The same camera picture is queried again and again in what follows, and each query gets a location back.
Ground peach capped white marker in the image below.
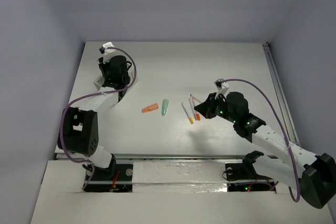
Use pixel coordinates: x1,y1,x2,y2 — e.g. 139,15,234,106
188,98,198,121

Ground pink capped white marker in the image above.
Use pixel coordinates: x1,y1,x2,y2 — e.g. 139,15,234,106
190,94,203,103

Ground orange translucent correction tape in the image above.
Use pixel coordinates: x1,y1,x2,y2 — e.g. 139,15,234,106
142,103,159,113

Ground green translucent correction tape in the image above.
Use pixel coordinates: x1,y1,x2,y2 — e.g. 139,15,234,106
161,99,169,116

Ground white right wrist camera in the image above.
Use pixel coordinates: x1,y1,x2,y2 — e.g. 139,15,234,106
214,79,229,97

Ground aluminium rail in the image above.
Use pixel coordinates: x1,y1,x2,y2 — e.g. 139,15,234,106
114,154,246,160
263,42,301,146

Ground yellow capped white marker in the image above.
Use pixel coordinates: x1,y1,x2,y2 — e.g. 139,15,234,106
181,102,194,124

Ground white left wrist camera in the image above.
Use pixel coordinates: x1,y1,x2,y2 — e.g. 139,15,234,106
98,42,117,63

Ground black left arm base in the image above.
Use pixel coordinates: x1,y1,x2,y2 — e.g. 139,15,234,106
83,155,133,193

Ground aluminium rail right side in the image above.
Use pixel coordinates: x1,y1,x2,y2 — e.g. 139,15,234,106
263,42,301,146

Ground white slotted organizer box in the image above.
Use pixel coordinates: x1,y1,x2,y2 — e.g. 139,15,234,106
93,58,134,90

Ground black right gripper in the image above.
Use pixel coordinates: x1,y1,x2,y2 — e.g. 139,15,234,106
193,92,237,123

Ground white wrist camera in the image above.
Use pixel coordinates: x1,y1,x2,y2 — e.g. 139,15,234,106
214,79,229,97
98,42,117,63

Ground orange capped white marker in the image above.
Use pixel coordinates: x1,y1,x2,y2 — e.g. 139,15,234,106
192,99,201,121

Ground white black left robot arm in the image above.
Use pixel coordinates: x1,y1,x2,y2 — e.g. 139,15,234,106
57,54,136,179

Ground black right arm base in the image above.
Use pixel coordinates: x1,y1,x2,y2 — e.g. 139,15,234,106
222,151,278,192

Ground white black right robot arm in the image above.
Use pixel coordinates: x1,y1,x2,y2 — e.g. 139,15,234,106
195,92,335,209

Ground aluminium rail front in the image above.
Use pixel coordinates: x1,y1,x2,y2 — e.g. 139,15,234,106
114,154,246,160

